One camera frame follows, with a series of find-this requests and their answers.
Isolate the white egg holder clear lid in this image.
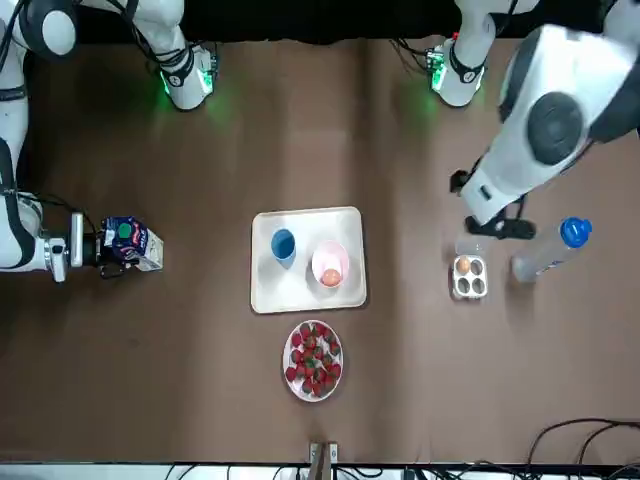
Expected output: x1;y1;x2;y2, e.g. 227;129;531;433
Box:
451;237;491;302

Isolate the blue plastic cup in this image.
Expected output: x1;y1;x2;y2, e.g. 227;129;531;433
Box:
270;228;298;269

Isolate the blue white milk carton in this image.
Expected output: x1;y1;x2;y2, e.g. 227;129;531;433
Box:
99;214;165;274

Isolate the white rectangular tray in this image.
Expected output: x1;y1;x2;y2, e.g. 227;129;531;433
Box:
249;205;369;315

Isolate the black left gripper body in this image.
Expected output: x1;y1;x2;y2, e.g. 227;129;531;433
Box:
487;214;519;237

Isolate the pink plastic bowl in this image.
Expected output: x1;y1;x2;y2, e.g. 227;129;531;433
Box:
310;239;350;290

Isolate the aluminium profile post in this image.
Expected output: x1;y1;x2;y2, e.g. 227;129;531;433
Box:
308;441;340;480

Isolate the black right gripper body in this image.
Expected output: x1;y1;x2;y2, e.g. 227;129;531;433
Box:
82;230;109;269

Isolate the white plate with strawberries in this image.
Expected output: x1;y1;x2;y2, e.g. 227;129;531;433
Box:
282;319;345;403

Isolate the clear bottle with blue cap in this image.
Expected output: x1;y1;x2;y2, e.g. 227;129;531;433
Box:
510;216;595;284

